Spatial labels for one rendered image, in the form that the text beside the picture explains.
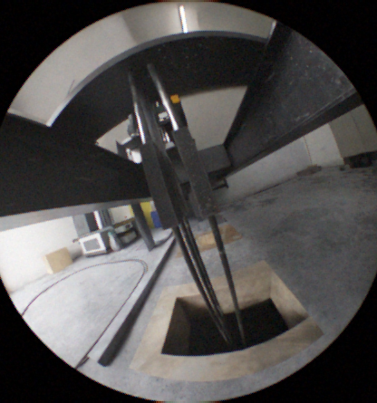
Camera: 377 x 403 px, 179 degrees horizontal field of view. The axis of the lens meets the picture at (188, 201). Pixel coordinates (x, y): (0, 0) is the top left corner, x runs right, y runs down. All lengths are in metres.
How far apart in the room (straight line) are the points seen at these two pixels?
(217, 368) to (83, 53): 2.97
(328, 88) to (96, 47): 2.60
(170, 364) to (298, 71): 0.79
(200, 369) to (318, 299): 0.31
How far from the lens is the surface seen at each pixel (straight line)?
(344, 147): 2.79
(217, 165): 0.98
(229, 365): 0.33
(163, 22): 2.62
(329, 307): 0.40
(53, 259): 2.01
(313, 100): 0.44
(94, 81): 0.37
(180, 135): 0.16
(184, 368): 0.35
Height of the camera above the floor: 0.33
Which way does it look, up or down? 2 degrees down
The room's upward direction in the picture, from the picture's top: 19 degrees counter-clockwise
